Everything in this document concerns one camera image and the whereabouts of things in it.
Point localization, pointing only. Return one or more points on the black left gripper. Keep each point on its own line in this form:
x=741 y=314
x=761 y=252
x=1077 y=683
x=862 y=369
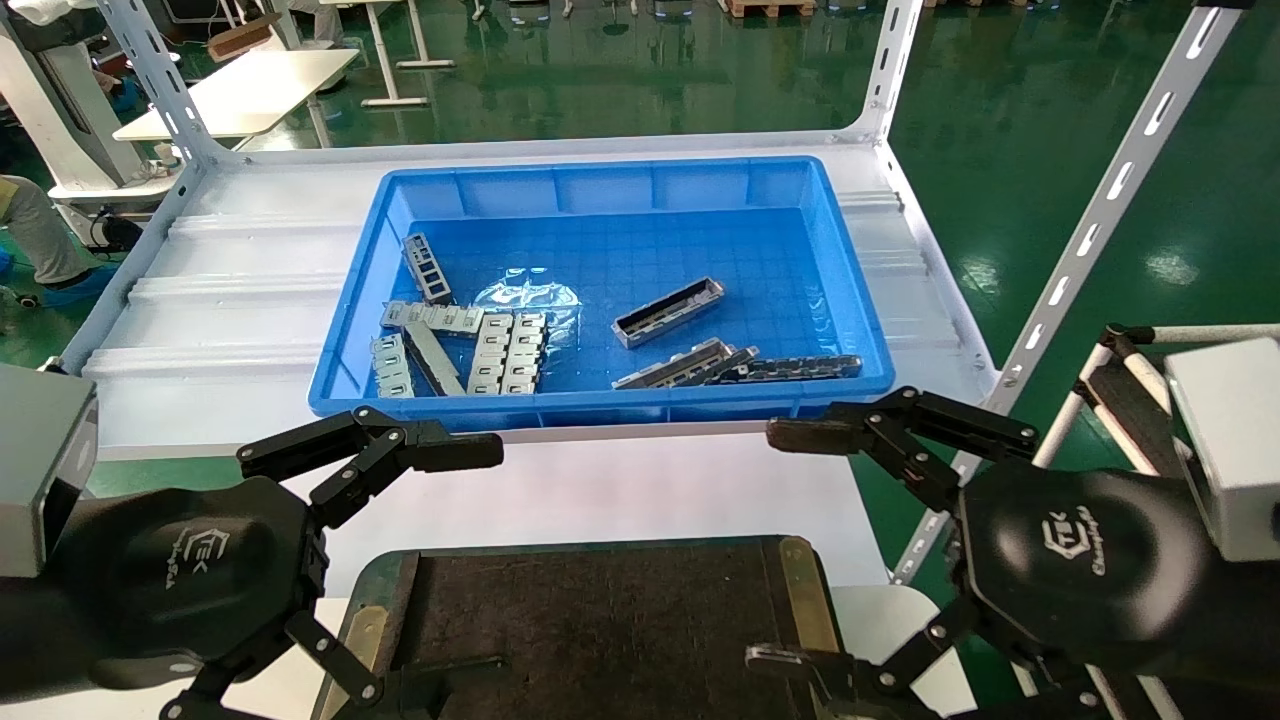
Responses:
x=190 y=570

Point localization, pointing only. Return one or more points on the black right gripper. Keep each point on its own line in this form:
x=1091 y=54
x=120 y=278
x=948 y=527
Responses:
x=1080 y=560

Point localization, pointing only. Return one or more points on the silver metal channel part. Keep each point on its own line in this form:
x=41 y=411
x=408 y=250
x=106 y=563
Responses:
x=668 y=312
x=672 y=367

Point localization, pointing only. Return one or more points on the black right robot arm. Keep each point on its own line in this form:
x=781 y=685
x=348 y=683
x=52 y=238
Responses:
x=1250 y=620

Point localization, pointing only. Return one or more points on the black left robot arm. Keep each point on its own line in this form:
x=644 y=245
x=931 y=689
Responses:
x=25 y=625

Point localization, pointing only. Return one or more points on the black flat container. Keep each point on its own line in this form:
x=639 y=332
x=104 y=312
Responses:
x=600 y=630

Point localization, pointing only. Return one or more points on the white metal shelf rack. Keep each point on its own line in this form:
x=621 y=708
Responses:
x=250 y=300

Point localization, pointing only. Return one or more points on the clear plastic bag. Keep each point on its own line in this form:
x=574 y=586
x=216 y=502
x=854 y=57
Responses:
x=525 y=295

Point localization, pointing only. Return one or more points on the blue plastic bin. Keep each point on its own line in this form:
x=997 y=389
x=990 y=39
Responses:
x=650 y=250

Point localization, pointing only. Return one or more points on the white rectangular table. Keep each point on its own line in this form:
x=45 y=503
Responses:
x=250 y=90

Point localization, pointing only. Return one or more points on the brown cardboard box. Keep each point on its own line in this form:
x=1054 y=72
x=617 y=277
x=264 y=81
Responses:
x=245 y=38

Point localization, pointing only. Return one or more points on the white machine stand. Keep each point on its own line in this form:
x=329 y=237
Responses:
x=60 y=100

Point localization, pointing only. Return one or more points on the wooden pallet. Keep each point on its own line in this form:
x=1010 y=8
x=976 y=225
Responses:
x=770 y=8

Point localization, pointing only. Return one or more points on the silver metal bracket part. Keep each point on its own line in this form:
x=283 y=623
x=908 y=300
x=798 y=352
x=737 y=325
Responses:
x=432 y=317
x=490 y=352
x=437 y=362
x=392 y=366
x=526 y=352

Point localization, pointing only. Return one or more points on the dark metal bracket part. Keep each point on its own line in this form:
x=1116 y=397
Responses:
x=800 y=368

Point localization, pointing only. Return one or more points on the white tube frame cart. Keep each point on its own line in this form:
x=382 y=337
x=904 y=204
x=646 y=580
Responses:
x=1125 y=405

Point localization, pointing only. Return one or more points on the perforated grey metal bracket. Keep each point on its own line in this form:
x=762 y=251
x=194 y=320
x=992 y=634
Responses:
x=428 y=268

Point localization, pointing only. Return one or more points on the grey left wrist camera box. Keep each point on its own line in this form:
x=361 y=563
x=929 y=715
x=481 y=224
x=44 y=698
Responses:
x=40 y=470

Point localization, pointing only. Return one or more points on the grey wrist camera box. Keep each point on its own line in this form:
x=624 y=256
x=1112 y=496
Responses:
x=1235 y=450
x=40 y=470

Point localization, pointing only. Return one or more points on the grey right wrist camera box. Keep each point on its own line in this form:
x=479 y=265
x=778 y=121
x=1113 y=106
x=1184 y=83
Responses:
x=1235 y=450

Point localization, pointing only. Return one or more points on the white table leg frame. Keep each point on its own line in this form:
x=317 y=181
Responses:
x=383 y=60

